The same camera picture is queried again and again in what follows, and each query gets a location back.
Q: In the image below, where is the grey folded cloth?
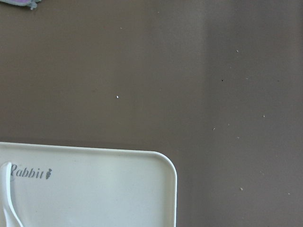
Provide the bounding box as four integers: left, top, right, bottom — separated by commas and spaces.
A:
0, 0, 41, 10

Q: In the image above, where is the cream rabbit tray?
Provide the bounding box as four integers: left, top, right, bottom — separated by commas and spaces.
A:
0, 142, 177, 227

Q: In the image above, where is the white ceramic spoon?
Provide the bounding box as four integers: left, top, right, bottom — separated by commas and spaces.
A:
0, 162, 23, 227

